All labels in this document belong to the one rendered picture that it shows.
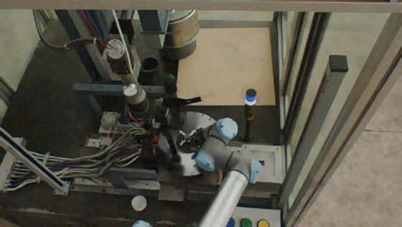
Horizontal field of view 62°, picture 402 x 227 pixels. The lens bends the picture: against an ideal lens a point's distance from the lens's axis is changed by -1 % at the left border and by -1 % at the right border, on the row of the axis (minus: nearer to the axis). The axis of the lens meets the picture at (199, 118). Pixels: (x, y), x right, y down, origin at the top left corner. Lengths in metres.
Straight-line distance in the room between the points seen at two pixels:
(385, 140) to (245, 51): 1.32
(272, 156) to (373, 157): 1.31
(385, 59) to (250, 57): 1.56
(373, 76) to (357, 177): 2.06
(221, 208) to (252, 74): 1.13
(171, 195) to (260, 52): 1.03
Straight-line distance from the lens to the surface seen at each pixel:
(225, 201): 1.07
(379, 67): 0.62
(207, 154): 1.17
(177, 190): 1.62
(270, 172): 1.56
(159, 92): 1.62
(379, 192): 2.68
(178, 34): 1.92
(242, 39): 2.21
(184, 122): 1.62
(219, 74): 2.03
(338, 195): 2.58
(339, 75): 0.80
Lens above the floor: 2.33
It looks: 58 degrees down
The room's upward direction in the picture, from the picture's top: 8 degrees counter-clockwise
